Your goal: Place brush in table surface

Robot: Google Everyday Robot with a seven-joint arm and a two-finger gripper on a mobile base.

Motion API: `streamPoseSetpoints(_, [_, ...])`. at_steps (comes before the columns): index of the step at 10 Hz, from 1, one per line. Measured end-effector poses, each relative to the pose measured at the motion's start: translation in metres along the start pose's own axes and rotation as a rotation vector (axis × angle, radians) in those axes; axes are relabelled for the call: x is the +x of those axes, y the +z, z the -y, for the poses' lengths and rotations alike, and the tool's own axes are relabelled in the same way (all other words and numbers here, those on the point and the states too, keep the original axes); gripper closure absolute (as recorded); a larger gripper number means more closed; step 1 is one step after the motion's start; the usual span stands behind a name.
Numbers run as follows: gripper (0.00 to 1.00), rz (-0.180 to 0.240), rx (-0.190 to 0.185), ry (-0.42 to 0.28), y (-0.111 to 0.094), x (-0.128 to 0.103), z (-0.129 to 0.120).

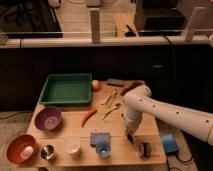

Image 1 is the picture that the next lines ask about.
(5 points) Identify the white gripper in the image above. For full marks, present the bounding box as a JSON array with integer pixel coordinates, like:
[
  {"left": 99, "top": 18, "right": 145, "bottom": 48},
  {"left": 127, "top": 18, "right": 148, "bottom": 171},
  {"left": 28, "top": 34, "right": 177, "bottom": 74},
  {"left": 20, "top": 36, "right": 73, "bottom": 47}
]
[{"left": 122, "top": 113, "right": 142, "bottom": 135}]

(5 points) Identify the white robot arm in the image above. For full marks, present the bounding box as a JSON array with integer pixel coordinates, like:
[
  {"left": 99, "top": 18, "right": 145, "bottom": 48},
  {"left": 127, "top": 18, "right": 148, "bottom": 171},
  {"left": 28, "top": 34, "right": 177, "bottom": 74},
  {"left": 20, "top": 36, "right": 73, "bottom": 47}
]
[{"left": 122, "top": 85, "right": 213, "bottom": 146}]

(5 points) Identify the metal spoon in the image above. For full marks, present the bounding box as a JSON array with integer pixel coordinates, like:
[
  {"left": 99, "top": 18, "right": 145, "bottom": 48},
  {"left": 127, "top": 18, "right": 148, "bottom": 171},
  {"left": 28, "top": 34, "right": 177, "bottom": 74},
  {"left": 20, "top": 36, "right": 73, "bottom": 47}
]
[{"left": 101, "top": 103, "right": 121, "bottom": 120}]

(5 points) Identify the wooden fork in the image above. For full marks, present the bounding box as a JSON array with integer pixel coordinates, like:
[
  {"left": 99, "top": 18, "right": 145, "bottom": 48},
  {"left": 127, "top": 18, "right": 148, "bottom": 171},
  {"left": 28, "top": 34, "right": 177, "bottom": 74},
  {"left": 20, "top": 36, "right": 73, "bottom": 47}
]
[{"left": 105, "top": 91, "right": 117, "bottom": 109}]

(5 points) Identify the wooden spoon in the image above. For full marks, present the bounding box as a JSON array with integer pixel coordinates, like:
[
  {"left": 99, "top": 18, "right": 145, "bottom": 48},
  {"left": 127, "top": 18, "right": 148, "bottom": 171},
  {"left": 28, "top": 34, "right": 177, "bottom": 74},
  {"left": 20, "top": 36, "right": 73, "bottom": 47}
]
[{"left": 101, "top": 89, "right": 117, "bottom": 105}]

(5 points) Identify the brown sausage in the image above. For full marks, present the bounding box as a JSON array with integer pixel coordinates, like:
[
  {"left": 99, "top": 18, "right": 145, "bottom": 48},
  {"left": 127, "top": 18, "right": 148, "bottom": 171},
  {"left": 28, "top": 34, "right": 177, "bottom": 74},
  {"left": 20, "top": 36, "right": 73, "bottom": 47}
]
[{"left": 120, "top": 81, "right": 145, "bottom": 96}]

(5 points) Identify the red chili pepper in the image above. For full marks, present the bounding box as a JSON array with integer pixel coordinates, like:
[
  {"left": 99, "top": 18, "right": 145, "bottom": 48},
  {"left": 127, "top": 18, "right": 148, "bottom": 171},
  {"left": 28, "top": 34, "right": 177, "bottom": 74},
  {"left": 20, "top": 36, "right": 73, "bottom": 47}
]
[{"left": 81, "top": 107, "right": 97, "bottom": 128}]

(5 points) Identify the blue sponge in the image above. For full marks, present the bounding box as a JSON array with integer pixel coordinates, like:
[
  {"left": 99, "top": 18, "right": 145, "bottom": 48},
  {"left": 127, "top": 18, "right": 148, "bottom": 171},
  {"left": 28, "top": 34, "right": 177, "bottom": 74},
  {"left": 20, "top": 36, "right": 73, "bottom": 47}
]
[{"left": 90, "top": 132, "right": 110, "bottom": 147}]

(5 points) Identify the plastic water bottle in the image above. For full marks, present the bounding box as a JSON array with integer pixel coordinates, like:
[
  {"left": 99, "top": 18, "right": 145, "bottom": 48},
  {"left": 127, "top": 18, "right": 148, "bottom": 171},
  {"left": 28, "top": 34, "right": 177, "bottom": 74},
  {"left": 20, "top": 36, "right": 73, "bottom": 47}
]
[{"left": 96, "top": 141, "right": 111, "bottom": 159}]

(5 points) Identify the dark rectangular block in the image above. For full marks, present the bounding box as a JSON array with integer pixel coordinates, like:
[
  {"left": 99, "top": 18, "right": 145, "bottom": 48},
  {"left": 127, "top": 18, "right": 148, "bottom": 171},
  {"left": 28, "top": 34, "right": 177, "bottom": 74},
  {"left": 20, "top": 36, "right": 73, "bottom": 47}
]
[{"left": 107, "top": 79, "right": 124, "bottom": 87}]

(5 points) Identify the blue cylinder object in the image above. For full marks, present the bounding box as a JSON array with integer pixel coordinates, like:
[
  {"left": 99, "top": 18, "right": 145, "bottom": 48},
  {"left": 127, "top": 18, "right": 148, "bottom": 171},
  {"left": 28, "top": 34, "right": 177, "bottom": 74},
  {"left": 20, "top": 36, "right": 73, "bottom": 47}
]
[{"left": 161, "top": 134, "right": 178, "bottom": 154}]

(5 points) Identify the peach fruit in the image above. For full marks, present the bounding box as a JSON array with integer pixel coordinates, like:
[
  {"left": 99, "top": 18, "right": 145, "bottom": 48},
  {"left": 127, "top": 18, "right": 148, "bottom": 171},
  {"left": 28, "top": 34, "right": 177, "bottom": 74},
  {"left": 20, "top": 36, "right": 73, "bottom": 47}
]
[{"left": 92, "top": 80, "right": 100, "bottom": 91}]

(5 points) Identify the clear plastic cup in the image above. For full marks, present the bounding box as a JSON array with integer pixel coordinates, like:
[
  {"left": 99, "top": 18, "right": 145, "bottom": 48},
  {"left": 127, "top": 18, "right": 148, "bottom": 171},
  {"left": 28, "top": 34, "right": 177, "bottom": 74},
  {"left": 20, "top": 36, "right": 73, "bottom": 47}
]
[{"left": 63, "top": 136, "right": 81, "bottom": 156}]

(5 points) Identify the green plastic tray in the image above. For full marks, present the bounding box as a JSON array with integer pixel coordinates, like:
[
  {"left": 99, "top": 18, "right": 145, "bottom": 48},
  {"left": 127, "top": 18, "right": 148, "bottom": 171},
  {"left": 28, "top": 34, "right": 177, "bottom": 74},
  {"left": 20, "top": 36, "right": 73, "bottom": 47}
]
[{"left": 39, "top": 73, "right": 92, "bottom": 106}]

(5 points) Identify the purple bowl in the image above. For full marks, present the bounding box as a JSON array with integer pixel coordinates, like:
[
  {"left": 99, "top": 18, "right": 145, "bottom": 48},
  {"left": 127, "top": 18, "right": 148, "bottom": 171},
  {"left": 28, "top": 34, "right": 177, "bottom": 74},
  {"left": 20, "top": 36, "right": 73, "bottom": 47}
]
[{"left": 34, "top": 106, "right": 62, "bottom": 131}]

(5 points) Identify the small metal cup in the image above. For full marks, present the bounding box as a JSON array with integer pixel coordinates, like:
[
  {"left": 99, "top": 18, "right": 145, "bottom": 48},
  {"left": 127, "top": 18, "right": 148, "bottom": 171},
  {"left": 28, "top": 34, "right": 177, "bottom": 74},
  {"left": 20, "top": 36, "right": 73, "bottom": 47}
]
[{"left": 40, "top": 145, "right": 55, "bottom": 161}]

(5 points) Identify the orange bowl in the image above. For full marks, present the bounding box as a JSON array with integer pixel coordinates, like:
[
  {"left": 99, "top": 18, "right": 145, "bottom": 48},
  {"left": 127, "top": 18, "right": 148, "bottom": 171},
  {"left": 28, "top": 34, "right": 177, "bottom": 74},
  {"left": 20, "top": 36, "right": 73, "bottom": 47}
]
[{"left": 6, "top": 134, "right": 37, "bottom": 164}]

